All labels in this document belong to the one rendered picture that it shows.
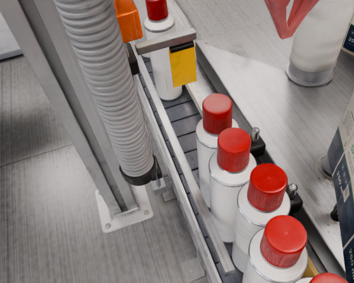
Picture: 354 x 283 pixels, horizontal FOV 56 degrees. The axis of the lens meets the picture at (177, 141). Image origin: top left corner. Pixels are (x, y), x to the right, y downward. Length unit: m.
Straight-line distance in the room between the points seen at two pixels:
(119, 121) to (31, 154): 0.50
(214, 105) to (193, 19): 0.63
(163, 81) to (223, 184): 0.32
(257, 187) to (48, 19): 0.23
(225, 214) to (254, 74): 0.37
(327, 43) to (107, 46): 0.49
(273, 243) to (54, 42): 0.26
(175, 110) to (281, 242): 0.41
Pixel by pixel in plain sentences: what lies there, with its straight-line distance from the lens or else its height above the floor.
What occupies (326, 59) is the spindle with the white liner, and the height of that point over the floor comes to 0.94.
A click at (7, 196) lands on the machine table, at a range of 0.70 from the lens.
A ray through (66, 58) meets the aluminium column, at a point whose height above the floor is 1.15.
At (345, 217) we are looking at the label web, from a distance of 0.47.
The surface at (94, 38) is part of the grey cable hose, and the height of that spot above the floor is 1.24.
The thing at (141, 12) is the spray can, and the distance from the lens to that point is 0.71.
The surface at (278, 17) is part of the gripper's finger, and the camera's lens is 0.42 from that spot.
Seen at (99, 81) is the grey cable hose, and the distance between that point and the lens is 0.22.
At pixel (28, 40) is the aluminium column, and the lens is 0.33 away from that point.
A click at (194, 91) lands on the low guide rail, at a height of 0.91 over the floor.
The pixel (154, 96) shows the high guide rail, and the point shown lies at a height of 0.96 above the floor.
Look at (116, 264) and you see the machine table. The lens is 0.56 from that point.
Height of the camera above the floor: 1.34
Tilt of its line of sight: 51 degrees down
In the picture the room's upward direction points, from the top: 9 degrees counter-clockwise
